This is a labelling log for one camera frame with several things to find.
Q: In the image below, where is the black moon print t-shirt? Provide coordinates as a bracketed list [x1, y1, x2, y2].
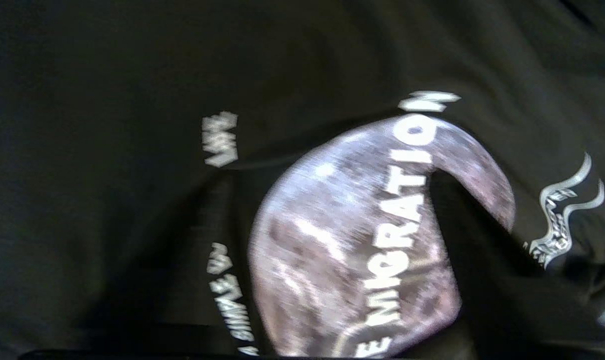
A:
[0, 0, 605, 360]

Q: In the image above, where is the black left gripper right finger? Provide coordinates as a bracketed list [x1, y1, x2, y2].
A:
[427, 170, 605, 358]

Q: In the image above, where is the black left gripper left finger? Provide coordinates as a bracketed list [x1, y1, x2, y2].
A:
[82, 170, 236, 351]

